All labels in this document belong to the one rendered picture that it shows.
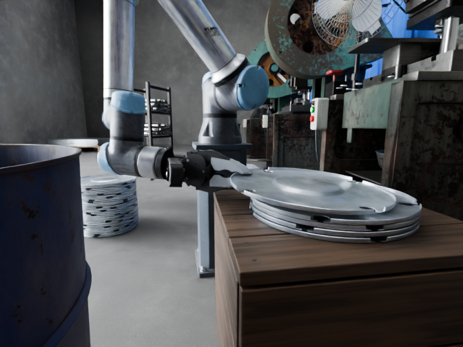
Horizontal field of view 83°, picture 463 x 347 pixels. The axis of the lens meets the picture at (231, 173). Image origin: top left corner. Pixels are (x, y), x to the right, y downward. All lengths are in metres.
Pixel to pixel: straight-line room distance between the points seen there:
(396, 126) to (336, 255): 0.51
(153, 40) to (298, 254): 7.87
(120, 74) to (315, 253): 0.63
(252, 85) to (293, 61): 1.65
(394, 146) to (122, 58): 0.74
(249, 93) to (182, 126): 6.92
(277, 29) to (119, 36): 1.77
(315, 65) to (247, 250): 2.16
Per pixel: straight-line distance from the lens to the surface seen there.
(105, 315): 0.88
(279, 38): 2.40
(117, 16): 0.81
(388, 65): 1.11
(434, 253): 0.43
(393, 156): 0.81
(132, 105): 0.64
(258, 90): 0.76
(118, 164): 0.65
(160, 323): 0.81
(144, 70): 7.97
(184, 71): 7.75
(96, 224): 1.36
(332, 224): 0.39
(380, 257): 0.38
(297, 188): 0.46
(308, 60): 2.41
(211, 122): 0.87
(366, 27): 1.99
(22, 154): 0.52
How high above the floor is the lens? 0.51
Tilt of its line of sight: 10 degrees down
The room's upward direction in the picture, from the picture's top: straight up
